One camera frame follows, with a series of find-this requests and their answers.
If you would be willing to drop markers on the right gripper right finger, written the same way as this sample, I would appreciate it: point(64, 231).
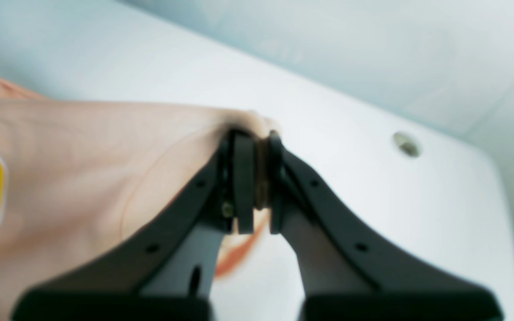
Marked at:
point(349, 271)

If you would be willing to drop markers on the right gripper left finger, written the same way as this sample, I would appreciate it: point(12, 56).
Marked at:
point(163, 272)

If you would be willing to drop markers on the peach t-shirt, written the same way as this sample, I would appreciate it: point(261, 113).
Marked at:
point(78, 178)

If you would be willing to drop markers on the right table cable grommet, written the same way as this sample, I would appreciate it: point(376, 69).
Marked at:
point(407, 144)

